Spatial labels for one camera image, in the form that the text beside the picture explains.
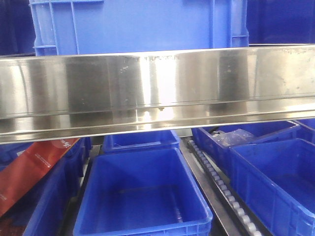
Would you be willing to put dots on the blue upper right bin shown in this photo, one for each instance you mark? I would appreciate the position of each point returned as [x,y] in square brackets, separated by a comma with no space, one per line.
[281,21]

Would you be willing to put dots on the blue lower middle bin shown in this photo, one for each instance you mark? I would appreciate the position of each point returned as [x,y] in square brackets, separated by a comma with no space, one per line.
[142,193]

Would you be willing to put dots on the blue lower left bin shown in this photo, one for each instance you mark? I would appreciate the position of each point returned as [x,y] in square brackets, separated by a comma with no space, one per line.
[41,211]

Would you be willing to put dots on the blue rear middle bin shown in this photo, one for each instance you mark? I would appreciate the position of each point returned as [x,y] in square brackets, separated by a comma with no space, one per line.
[141,140]

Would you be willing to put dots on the large blue bin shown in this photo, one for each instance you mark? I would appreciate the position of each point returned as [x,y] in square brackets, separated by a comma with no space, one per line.
[73,27]

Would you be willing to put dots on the blue rear right bin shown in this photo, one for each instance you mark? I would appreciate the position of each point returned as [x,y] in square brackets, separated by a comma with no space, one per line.
[264,132]

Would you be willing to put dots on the right roller track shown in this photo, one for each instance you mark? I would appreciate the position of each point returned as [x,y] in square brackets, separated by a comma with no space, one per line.
[239,212]

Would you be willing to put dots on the blue lower right bin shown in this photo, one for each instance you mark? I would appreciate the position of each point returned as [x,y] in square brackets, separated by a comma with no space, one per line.
[276,180]

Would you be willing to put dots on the clear plastic bag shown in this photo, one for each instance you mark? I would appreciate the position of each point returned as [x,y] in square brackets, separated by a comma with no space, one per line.
[235,137]

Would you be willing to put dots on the stainless steel shelf rail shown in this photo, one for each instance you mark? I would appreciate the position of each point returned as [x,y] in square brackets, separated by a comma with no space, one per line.
[53,97]

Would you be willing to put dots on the blue far right bin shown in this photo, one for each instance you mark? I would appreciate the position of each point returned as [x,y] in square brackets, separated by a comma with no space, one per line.
[307,129]

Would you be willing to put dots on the left metal divider rail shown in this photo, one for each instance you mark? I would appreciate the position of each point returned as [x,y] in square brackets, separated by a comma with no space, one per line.
[73,206]

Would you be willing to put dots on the blue upper left bin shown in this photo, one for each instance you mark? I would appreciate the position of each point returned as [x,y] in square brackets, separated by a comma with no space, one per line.
[17,34]

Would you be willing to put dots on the red cardboard box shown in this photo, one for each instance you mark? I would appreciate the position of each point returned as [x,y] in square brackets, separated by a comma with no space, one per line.
[22,174]

